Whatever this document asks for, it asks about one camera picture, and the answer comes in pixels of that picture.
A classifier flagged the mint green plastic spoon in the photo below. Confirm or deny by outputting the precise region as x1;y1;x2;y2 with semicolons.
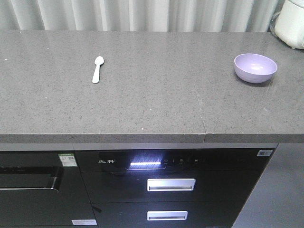
92;56;105;84

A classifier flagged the purple plastic bowl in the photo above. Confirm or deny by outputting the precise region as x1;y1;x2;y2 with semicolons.
234;53;277;84

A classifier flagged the black two-drawer sterilizer cabinet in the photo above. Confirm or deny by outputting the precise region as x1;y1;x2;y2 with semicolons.
75;147;274;228

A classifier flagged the white pleated curtain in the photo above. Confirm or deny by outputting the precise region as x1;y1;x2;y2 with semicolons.
0;0;283;32

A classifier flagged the black built-in dishwasher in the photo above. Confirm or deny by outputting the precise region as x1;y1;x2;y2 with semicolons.
0;151;97;228

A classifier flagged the grey cabinet door panel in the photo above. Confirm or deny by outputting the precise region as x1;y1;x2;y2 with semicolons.
233;143;304;228

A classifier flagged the white rice cooker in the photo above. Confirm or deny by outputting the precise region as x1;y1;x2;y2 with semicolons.
269;0;304;49

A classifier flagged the silver upper drawer handle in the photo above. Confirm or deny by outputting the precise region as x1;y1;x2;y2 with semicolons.
147;178;196;191

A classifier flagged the silver drawer handle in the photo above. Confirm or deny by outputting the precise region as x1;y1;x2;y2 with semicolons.
147;178;196;191
147;210;188;221

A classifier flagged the silver lower drawer handle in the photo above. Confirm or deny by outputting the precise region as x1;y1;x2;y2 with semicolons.
147;210;188;221

